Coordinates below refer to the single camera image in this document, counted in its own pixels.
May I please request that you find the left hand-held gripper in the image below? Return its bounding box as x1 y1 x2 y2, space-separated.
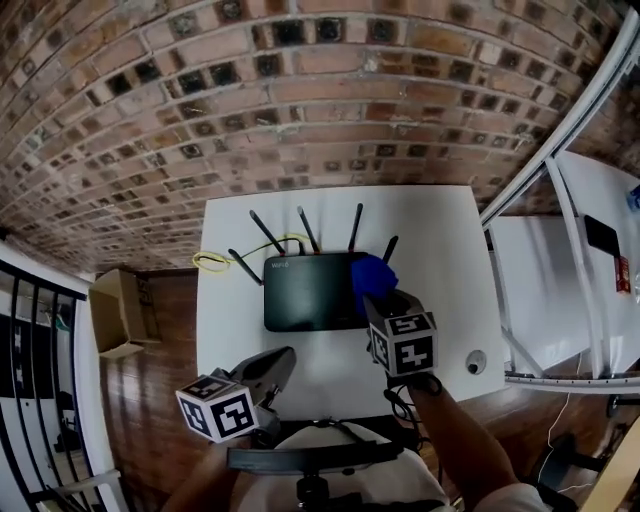
175 346 297 445

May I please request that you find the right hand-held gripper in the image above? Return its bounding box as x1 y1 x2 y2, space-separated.
362 289 440 379

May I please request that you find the blue cloth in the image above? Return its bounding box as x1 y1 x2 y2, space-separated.
349 252 400 301

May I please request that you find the black router with antennas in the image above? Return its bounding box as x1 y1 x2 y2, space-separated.
227 202 401 334

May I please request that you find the person's right forearm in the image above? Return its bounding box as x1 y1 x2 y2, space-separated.
407 374 521 506

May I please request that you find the person's light shirt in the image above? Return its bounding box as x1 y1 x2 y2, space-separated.
234 419 551 512

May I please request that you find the white metal shelf rack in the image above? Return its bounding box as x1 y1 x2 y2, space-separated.
478 9 640 396

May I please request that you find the open cardboard box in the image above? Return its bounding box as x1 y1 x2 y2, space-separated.
88 268 162 360

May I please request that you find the black flat phone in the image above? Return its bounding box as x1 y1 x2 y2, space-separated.
583 214 622 260

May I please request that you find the black chair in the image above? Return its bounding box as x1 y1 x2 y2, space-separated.
529 432 606 501

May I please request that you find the small red box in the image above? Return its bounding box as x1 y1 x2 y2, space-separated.
613 256 632 293

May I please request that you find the black metal railing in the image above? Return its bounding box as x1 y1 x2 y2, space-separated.
0 259 124 512

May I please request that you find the black stand base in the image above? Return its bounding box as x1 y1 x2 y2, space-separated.
607 394 640 417

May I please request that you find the round wooden board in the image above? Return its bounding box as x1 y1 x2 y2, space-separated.
589 439 640 512

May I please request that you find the black chest mount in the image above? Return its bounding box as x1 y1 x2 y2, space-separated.
227 442 406 512

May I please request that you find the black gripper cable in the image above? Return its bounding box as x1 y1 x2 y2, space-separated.
383 377 444 451

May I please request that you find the yellow cable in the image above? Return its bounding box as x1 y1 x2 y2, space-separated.
192 233 309 274

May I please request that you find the thin white cable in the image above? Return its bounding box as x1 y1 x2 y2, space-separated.
529 392 571 481

